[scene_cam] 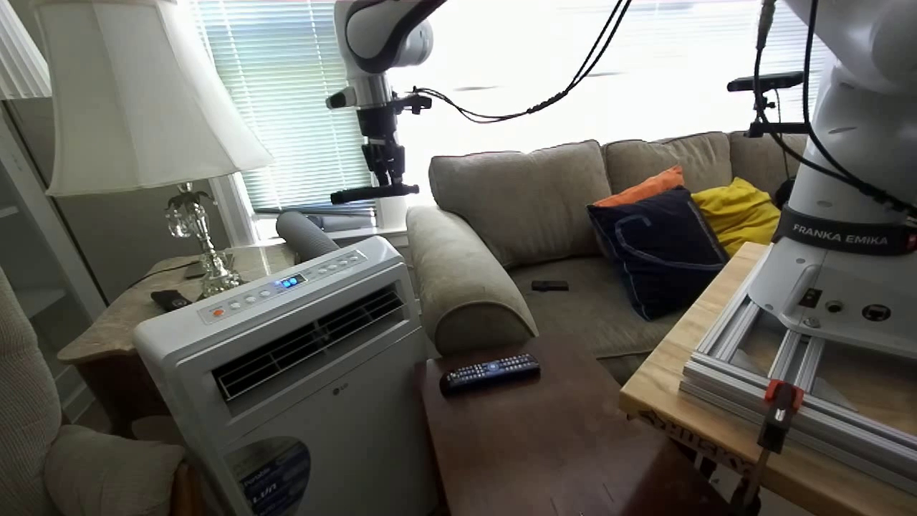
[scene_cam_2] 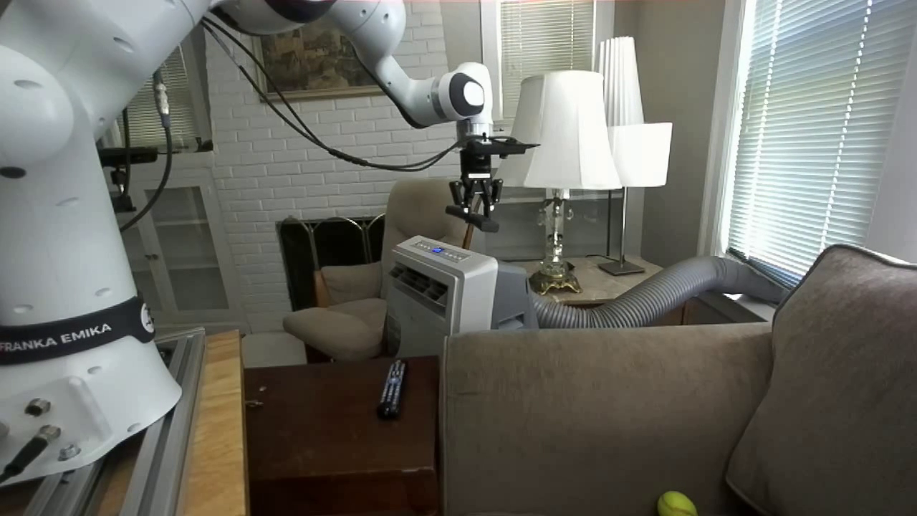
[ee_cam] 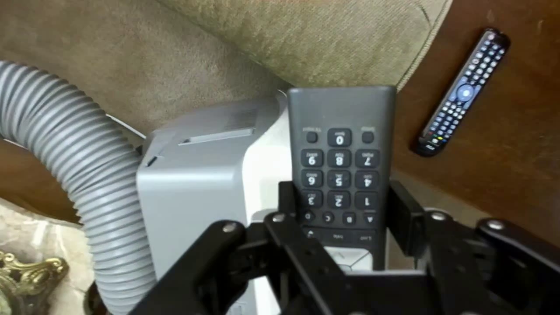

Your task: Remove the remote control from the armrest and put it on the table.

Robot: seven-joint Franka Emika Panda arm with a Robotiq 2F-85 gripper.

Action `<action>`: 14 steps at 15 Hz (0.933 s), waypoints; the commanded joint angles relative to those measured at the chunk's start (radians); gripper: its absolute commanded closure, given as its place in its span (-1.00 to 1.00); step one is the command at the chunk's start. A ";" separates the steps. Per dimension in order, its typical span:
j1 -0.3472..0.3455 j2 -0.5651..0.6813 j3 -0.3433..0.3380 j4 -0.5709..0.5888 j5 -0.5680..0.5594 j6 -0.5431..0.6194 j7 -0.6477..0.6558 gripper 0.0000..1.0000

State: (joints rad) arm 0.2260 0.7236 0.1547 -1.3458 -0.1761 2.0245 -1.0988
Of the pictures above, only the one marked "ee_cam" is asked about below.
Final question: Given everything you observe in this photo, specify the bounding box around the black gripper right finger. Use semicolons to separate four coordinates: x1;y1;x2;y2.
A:
386;181;560;315

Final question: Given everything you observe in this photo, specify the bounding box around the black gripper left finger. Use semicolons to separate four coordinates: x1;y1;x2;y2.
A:
129;181;351;315

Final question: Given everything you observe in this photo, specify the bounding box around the grey remote control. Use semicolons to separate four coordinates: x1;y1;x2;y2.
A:
286;86;398;273

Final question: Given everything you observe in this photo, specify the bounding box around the black remote with blue button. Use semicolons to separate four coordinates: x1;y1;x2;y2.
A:
409;27;512;158

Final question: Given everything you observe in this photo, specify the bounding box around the white portable air conditioner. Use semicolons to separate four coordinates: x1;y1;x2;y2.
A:
134;95;293;315

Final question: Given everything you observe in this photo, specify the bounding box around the beige fabric couch cushion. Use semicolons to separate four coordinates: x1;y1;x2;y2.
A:
0;0;456;137

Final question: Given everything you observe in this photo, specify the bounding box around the glass and brass lamp base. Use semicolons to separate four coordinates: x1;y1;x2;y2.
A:
0;251;69;315

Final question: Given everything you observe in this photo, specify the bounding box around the grey ribbed exhaust hose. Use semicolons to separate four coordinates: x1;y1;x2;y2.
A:
0;58;159;315

